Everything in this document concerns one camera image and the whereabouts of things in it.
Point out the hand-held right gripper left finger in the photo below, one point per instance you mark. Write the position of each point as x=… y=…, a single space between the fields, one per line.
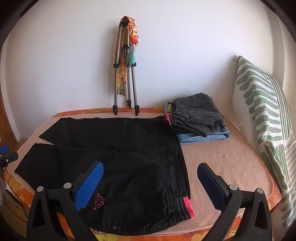
x=90 y=185

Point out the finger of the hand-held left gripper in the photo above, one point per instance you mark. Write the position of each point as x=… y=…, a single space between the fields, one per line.
x=7 y=160

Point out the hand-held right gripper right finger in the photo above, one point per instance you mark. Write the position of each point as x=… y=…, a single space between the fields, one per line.
x=211 y=187

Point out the black pants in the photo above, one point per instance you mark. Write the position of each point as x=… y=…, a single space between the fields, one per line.
x=115 y=143

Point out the grey folded pants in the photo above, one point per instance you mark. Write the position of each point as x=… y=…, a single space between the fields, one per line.
x=198 y=115

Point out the orange floral bed sheet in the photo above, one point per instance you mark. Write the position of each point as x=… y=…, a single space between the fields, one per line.
x=17 y=185

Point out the peach blanket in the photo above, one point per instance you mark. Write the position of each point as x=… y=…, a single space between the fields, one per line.
x=219 y=153

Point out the blue folded jeans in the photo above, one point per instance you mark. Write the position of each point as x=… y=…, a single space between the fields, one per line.
x=203 y=138

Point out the green striped white pillow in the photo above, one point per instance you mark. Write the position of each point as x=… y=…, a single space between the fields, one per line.
x=259 y=104

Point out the colourful floral scarf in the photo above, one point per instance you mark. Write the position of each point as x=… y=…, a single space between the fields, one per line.
x=121 y=81

